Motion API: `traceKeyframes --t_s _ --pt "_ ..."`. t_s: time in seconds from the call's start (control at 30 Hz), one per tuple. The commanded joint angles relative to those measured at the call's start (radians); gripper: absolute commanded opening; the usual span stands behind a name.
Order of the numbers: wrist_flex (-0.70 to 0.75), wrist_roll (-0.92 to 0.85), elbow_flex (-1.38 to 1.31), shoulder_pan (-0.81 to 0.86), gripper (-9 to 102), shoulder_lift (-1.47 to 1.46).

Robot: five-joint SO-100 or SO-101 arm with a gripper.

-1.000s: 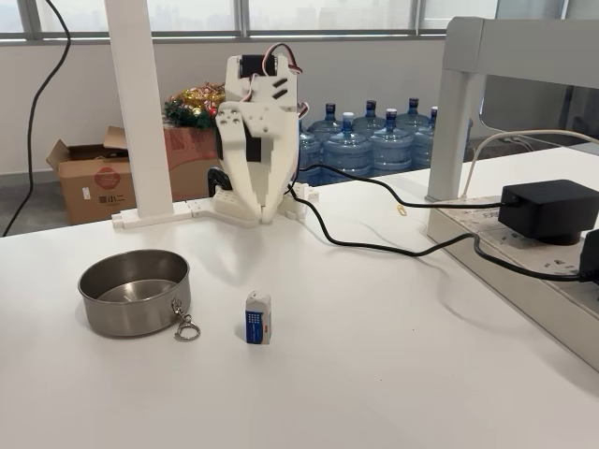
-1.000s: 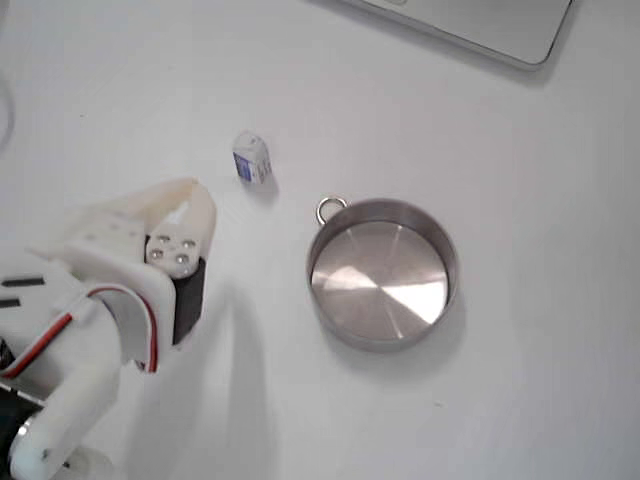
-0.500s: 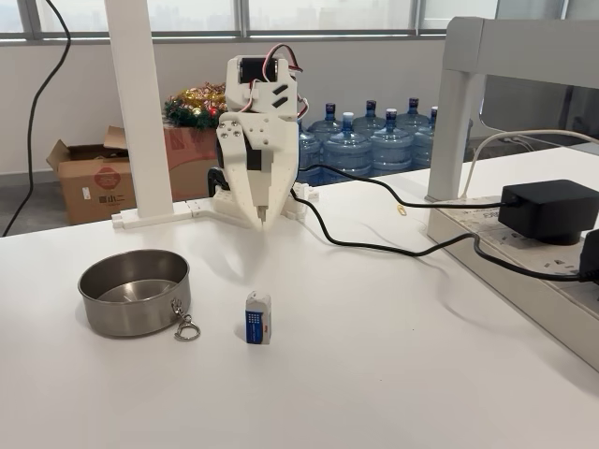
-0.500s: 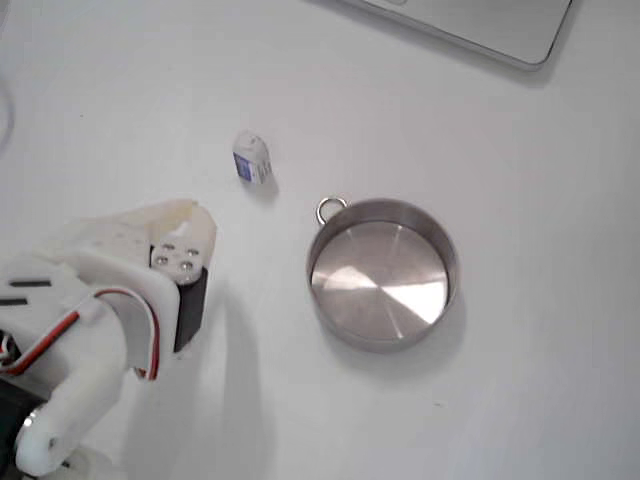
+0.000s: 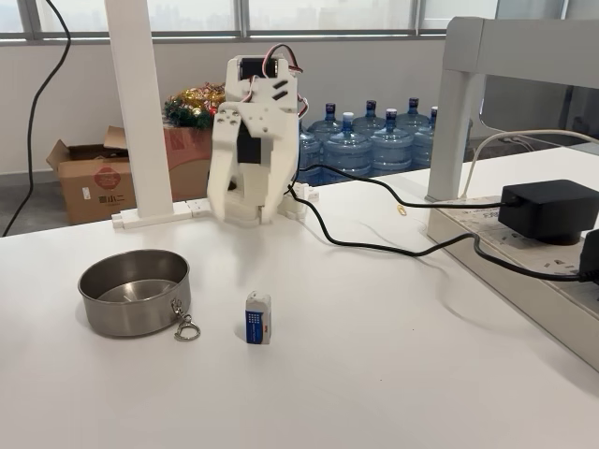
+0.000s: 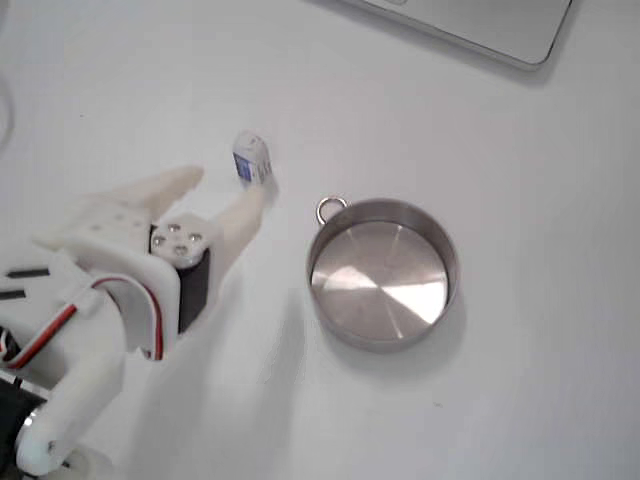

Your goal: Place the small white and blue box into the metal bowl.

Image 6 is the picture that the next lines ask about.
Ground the round metal bowl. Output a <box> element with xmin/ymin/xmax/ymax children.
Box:
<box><xmin>305</xmin><ymin>198</ymin><xmax>459</xmax><ymax>355</ymax></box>

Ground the small white and blue box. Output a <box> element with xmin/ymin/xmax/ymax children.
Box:
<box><xmin>232</xmin><ymin>130</ymin><xmax>272</xmax><ymax>187</ymax></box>

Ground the silver laptop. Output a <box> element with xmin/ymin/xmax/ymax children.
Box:
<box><xmin>339</xmin><ymin>0</ymin><xmax>576</xmax><ymax>70</ymax></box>

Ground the red white black servo wire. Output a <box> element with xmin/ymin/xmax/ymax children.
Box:
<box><xmin>0</xmin><ymin>280</ymin><xmax>166</xmax><ymax>371</ymax></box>

